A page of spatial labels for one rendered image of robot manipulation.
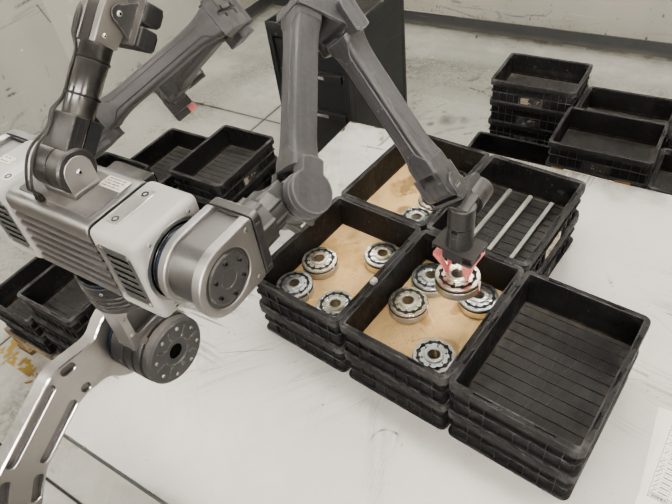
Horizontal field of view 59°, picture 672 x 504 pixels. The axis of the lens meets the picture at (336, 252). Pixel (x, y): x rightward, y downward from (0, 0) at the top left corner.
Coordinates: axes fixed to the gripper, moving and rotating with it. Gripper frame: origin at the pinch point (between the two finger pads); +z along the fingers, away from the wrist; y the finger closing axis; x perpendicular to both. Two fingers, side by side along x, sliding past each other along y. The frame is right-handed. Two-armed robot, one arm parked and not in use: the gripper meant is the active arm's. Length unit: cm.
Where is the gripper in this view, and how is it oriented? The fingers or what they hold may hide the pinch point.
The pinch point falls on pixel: (457, 272)
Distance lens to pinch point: 135.0
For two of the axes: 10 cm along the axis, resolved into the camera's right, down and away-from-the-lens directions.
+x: -6.2, 5.8, -5.3
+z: 0.9, 7.2, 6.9
